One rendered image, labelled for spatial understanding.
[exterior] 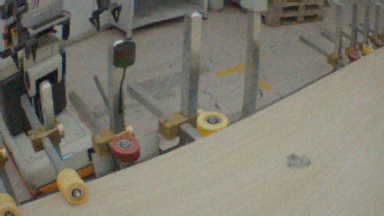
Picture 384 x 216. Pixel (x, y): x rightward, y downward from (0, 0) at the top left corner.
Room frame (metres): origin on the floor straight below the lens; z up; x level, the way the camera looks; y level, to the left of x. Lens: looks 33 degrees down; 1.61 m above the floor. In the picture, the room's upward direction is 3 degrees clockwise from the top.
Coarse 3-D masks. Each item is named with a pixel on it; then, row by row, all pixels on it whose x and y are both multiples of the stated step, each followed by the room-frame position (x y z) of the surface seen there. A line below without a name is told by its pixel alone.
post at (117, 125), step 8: (112, 40) 1.03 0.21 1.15; (120, 40) 1.02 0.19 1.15; (112, 48) 1.01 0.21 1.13; (112, 56) 1.00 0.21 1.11; (112, 64) 1.00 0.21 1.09; (112, 72) 1.00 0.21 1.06; (120, 72) 1.02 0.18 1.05; (112, 80) 1.00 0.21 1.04; (120, 80) 1.02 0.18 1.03; (112, 88) 1.00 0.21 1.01; (112, 96) 1.00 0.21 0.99; (112, 104) 1.01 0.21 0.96; (112, 112) 1.01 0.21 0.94; (112, 120) 1.01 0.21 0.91; (120, 120) 1.01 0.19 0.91; (112, 128) 1.01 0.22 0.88; (120, 128) 1.01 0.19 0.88; (120, 168) 1.00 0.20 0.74
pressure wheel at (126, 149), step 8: (120, 136) 0.94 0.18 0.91; (128, 136) 0.95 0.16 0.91; (112, 144) 0.91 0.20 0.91; (120, 144) 0.92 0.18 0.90; (128, 144) 0.92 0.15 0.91; (136, 144) 0.92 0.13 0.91; (112, 152) 0.90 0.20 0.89; (120, 152) 0.88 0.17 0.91; (128, 152) 0.88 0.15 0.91; (136, 152) 0.89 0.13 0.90; (120, 160) 0.88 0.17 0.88; (128, 160) 0.88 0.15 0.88; (136, 160) 0.89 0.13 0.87
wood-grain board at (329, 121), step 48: (336, 96) 1.24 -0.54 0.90; (192, 144) 0.94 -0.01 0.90; (240, 144) 0.95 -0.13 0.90; (288, 144) 0.95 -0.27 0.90; (336, 144) 0.94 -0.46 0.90; (96, 192) 0.71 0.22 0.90; (144, 192) 0.74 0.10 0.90; (192, 192) 0.75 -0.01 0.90; (240, 192) 0.75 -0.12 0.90; (288, 192) 0.74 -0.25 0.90; (336, 192) 0.71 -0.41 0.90
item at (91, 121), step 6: (72, 96) 1.20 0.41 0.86; (78, 96) 1.21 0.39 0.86; (72, 102) 1.19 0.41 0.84; (78, 102) 1.17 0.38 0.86; (78, 108) 1.14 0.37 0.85; (84, 108) 1.13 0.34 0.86; (84, 114) 1.10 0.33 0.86; (90, 114) 1.10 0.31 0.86; (84, 120) 1.10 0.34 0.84; (90, 120) 1.07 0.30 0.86; (96, 120) 1.07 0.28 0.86; (90, 126) 1.06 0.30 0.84; (96, 126) 1.04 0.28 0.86; (102, 126) 1.05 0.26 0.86; (108, 144) 0.97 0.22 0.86; (120, 162) 0.91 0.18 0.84; (132, 162) 0.91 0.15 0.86
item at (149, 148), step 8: (144, 136) 1.11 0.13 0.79; (152, 136) 1.13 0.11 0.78; (144, 144) 1.11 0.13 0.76; (152, 144) 1.13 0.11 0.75; (144, 152) 1.11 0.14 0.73; (152, 152) 1.13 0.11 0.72; (96, 160) 0.99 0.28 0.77; (104, 160) 1.01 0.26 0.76; (112, 160) 1.03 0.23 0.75; (96, 168) 0.98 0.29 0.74; (104, 168) 1.00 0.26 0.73; (112, 168) 1.02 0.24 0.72; (96, 176) 0.98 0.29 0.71
